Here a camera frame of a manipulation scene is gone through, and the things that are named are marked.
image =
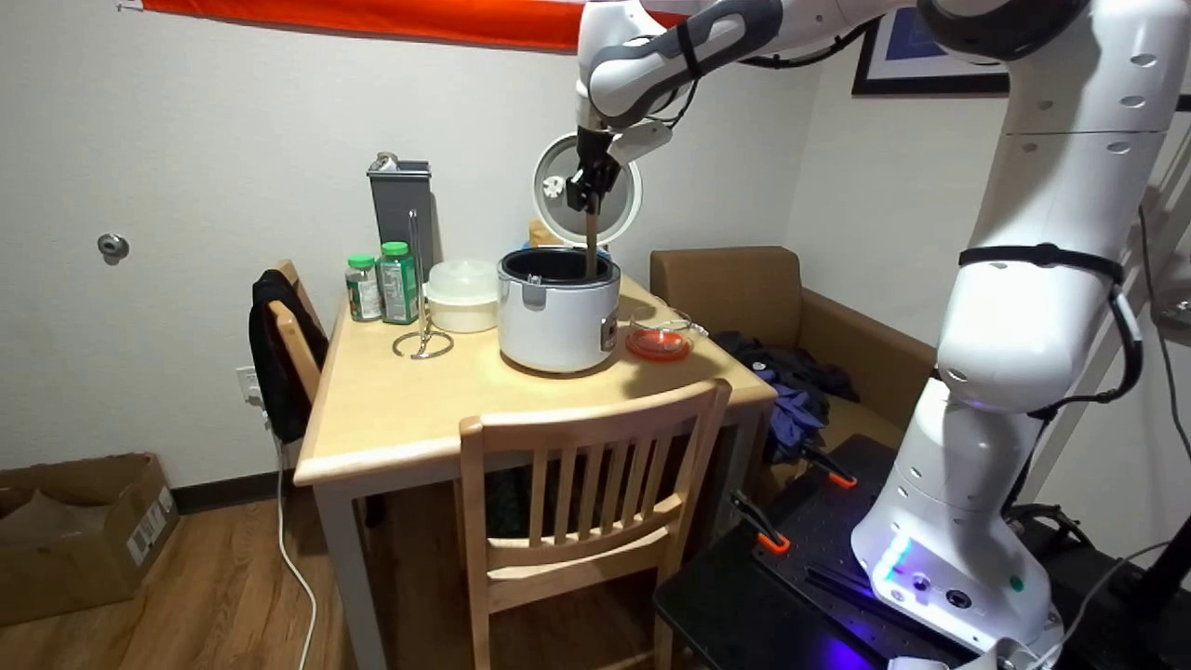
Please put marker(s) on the light wooden table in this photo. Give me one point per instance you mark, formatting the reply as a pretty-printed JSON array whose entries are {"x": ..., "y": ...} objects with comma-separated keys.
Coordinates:
[{"x": 385, "y": 425}]

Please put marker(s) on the white plastic container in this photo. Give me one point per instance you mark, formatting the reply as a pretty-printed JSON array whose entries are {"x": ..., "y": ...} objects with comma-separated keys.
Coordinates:
[{"x": 463, "y": 297}]

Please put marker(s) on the red wall banner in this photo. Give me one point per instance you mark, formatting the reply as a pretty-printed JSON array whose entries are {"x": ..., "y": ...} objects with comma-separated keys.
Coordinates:
[{"x": 487, "y": 25}]

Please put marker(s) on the white rice cooker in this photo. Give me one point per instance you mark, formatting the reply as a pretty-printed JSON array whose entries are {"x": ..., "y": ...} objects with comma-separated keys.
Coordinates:
[{"x": 549, "y": 316}]

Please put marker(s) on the cardboard box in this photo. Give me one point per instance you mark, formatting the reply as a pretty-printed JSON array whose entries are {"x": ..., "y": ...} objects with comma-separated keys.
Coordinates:
[{"x": 80, "y": 533}]

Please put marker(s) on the wooden spoon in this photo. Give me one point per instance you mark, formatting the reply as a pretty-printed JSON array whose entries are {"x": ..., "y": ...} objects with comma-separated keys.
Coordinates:
[{"x": 591, "y": 245}]

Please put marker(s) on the framed wall picture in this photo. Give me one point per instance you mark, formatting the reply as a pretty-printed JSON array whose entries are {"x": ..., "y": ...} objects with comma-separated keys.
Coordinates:
[{"x": 902, "y": 60}]

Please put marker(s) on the metal wire rack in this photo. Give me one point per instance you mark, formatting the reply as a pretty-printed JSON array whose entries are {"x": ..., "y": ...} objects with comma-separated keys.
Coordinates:
[{"x": 426, "y": 339}]

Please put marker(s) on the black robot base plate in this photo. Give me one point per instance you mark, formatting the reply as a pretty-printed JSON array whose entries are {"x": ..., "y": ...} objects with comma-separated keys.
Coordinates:
[{"x": 809, "y": 610}]

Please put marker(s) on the brown sofa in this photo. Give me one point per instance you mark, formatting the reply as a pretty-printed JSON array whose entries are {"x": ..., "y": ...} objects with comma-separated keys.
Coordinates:
[{"x": 757, "y": 297}]

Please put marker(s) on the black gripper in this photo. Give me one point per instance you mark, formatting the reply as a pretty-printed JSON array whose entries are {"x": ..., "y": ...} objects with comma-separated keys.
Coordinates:
[{"x": 595, "y": 178}]

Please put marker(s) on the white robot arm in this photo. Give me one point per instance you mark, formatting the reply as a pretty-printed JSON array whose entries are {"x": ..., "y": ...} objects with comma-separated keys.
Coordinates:
[{"x": 1092, "y": 91}]

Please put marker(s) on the wooden chair near robot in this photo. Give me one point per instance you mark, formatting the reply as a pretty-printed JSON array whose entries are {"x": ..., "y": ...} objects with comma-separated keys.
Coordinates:
[{"x": 612, "y": 494}]

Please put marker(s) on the orange plastic lid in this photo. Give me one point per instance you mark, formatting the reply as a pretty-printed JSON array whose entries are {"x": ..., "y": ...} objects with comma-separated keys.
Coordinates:
[{"x": 653, "y": 344}]

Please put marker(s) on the purple cloth pile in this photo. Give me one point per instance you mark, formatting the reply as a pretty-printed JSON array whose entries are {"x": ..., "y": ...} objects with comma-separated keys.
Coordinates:
[{"x": 803, "y": 391}]

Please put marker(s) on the chair with black jacket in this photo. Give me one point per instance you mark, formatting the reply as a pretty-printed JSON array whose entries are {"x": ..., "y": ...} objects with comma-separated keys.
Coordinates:
[{"x": 287, "y": 353}]

